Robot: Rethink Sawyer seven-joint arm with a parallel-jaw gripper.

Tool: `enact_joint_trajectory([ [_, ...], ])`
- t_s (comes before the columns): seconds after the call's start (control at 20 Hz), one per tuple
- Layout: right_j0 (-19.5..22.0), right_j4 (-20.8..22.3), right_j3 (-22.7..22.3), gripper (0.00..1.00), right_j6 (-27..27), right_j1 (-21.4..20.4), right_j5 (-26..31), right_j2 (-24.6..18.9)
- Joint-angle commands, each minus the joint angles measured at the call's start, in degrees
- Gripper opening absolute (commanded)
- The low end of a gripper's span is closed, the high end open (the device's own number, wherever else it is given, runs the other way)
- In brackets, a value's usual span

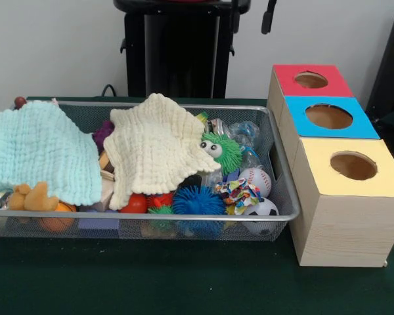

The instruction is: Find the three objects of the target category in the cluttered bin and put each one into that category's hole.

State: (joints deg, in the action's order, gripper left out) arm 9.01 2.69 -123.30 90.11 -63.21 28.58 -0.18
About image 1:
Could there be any wooden box with three holes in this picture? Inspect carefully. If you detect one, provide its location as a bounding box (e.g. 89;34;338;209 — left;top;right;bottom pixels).
267;64;394;267

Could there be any white baseball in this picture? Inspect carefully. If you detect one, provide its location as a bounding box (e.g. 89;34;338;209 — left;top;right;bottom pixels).
238;167;272;198

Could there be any crumpled clear plastic bottle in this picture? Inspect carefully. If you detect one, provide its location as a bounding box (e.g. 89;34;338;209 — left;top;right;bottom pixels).
228;120;270;171

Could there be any blue spiky ball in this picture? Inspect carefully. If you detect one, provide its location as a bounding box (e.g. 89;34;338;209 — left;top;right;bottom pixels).
173;186;226;216

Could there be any light blue waffle cloth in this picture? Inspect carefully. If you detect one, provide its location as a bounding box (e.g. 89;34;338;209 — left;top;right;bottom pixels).
0;100;103;207

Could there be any green spiky toy with eyes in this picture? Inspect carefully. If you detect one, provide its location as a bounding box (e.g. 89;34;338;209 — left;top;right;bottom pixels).
199;131;243;175

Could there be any black hanging strap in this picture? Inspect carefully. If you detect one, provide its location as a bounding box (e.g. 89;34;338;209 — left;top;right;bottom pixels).
261;0;278;35

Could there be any orange plush toy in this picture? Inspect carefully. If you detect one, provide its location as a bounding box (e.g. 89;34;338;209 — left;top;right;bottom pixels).
8;182;60;211

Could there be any purple rubber toy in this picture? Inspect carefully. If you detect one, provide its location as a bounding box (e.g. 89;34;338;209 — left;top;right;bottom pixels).
91;120;116;154

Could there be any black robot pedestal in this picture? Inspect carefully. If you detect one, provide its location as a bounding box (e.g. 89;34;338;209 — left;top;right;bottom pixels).
113;0;252;98

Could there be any colourful patterned cloth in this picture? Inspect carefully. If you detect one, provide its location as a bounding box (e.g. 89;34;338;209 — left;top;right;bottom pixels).
214;178;263;216

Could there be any black cable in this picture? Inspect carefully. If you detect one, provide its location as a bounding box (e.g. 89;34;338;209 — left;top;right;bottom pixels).
101;84;119;98

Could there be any shallow metal mesh bin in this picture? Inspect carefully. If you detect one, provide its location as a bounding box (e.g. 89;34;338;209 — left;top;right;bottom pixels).
0;96;301;243

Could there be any small soccer ball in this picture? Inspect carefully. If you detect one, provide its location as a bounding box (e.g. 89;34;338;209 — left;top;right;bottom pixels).
242;196;280;236

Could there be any cream waffle cloth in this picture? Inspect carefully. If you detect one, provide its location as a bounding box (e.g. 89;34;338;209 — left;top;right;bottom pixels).
103;93;222;211

